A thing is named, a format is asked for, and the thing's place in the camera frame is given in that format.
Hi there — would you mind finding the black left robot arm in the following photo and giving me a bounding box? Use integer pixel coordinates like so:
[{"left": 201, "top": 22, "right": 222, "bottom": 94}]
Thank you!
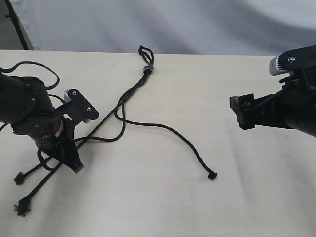
[{"left": 0, "top": 74, "right": 84, "bottom": 173}]

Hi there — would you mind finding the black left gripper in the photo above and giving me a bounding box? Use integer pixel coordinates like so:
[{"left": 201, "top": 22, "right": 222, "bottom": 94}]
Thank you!
[{"left": 32, "top": 115, "right": 84, "bottom": 173}]

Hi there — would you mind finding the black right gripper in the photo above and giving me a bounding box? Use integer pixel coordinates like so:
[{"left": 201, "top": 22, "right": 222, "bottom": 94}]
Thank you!
[{"left": 229, "top": 71, "right": 316, "bottom": 130}]

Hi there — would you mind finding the clear adhesive tape piece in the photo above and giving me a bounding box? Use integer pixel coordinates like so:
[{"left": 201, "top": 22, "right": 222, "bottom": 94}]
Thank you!
[{"left": 143, "top": 63, "right": 154, "bottom": 74}]

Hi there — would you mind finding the black rope strand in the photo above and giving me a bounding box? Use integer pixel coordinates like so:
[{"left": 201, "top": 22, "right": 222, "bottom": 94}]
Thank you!
[
  {"left": 13, "top": 45, "right": 154, "bottom": 218},
  {"left": 14, "top": 45, "right": 154, "bottom": 186},
  {"left": 37, "top": 45, "right": 218, "bottom": 181}
]

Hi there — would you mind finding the black backdrop stand pole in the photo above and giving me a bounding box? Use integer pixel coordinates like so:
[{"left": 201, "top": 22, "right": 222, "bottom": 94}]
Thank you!
[{"left": 4, "top": 0, "right": 33, "bottom": 50}]

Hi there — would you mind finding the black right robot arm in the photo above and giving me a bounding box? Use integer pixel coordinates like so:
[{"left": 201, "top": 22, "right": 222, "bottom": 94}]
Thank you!
[{"left": 229, "top": 69, "right": 316, "bottom": 137}]

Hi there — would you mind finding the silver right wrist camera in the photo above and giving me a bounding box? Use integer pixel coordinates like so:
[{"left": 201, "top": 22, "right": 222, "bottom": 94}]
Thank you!
[{"left": 269, "top": 45, "right": 316, "bottom": 76}]

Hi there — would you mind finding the grey backdrop cloth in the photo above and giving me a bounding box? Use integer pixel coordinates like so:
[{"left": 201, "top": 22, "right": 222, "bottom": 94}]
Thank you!
[{"left": 11, "top": 0, "right": 316, "bottom": 55}]

